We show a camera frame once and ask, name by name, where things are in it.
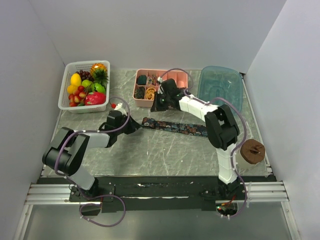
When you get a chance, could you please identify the rolled yellow tie left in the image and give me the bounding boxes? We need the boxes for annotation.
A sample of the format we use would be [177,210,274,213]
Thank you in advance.
[144,87,156,101]

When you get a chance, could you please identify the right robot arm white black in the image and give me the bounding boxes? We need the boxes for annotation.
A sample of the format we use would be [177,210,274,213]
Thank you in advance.
[151,77,240,200]

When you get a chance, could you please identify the pink compartment organizer box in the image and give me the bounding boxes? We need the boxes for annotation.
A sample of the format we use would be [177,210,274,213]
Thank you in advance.
[132,69,188,108]

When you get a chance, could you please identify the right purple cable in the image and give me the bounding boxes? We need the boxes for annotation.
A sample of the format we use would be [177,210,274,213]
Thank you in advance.
[157,67,249,221]

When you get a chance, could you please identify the pink dragon fruit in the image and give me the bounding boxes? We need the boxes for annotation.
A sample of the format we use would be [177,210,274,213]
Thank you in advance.
[84,91,106,106]

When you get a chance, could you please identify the dark purple grapes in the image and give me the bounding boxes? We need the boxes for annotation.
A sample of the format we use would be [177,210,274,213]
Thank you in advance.
[75,70,94,82]

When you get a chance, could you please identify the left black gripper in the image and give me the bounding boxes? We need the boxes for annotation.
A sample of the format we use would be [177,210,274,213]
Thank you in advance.
[115,112,142,135]

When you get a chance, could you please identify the yellow lemon upper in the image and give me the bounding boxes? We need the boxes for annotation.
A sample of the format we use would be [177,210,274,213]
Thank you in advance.
[70,73,82,87]

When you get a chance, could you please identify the purple cable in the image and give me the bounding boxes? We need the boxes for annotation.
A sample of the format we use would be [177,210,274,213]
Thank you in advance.
[53,96,131,228]
[157,67,249,221]

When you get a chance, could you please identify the rolled dark patterned tie left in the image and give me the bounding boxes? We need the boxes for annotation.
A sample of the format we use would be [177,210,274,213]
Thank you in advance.
[133,86,146,100]

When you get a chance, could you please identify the yellow lemon lower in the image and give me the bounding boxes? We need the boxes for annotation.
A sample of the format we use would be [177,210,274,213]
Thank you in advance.
[67,84,78,95]

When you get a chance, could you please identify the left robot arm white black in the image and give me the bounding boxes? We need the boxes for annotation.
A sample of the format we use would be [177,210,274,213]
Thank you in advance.
[42,110,141,201]

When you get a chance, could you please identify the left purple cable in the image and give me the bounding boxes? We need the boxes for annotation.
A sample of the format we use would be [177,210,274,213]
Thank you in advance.
[53,96,131,228]

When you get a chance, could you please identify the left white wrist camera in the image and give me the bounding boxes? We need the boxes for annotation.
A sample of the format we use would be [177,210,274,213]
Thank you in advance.
[111,103,127,115]

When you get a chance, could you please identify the yellow lemon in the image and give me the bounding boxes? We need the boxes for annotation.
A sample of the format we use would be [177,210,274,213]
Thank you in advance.
[70,73,82,87]
[67,84,78,95]

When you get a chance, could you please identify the light green pear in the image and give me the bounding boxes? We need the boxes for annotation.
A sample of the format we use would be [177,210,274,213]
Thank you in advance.
[81,79,93,88]

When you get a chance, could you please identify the brown lidded white cup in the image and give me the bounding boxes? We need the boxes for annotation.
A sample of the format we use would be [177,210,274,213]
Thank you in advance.
[235,139,266,170]

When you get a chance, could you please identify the red cherry bunch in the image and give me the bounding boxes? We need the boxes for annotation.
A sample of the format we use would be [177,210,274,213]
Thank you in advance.
[68,85,87,107]

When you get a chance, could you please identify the rolled colourful dotted tie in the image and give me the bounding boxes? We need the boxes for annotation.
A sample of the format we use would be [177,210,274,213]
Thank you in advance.
[146,74,158,86]

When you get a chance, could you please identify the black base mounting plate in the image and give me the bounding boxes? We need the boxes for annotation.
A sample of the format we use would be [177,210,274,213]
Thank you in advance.
[69,176,245,213]

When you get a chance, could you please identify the dark floral patterned necktie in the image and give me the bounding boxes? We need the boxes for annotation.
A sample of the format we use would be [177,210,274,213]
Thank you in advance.
[141,117,208,138]

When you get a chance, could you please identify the orange pineapple with leaves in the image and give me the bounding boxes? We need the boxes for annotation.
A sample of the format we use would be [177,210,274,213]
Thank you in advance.
[90,63,109,85]

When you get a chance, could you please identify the aluminium rail frame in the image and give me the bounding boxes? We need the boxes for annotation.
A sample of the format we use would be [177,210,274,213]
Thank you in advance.
[24,175,289,205]

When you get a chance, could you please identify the white plastic fruit basket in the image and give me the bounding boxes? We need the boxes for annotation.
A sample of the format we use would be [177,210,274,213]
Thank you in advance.
[58,60,110,114]

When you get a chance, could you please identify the teal translucent plastic tub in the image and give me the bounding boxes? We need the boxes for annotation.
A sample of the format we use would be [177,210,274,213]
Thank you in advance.
[197,66,243,112]

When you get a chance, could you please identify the rolled dark green tie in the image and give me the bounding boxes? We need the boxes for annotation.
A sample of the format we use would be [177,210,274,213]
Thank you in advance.
[136,75,148,85]

